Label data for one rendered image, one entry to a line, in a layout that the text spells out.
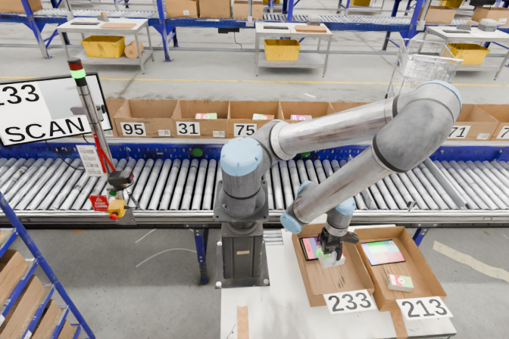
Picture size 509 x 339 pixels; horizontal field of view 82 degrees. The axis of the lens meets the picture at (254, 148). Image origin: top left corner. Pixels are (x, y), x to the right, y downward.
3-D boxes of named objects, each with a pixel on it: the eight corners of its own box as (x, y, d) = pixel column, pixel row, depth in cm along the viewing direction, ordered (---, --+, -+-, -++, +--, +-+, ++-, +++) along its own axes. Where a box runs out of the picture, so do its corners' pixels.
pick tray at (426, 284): (379, 312, 131) (385, 300, 125) (349, 240, 162) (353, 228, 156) (439, 307, 133) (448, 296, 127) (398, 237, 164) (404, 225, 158)
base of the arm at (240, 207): (265, 218, 115) (266, 201, 109) (217, 217, 115) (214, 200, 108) (264, 182, 129) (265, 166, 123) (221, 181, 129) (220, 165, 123)
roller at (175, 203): (169, 216, 178) (168, 210, 175) (183, 162, 221) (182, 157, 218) (177, 216, 179) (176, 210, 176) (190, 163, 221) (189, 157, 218)
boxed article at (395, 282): (410, 293, 138) (413, 287, 135) (388, 290, 139) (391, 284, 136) (407, 281, 142) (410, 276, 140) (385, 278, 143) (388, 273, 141)
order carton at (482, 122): (437, 141, 221) (446, 121, 212) (419, 121, 245) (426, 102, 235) (488, 141, 223) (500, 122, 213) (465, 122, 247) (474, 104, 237)
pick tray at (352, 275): (310, 307, 132) (313, 296, 126) (290, 237, 162) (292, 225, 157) (370, 300, 135) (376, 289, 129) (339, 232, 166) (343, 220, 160)
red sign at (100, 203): (94, 211, 168) (87, 195, 161) (95, 210, 169) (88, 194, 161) (123, 211, 169) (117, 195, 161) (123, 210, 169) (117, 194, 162)
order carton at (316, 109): (281, 140, 217) (283, 119, 207) (277, 119, 241) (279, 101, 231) (334, 140, 218) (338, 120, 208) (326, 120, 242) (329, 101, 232)
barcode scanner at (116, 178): (135, 191, 153) (127, 176, 147) (112, 194, 154) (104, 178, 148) (138, 183, 159) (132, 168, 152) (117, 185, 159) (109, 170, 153)
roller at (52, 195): (45, 216, 175) (37, 216, 175) (84, 161, 218) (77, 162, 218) (41, 210, 172) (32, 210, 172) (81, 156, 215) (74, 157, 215)
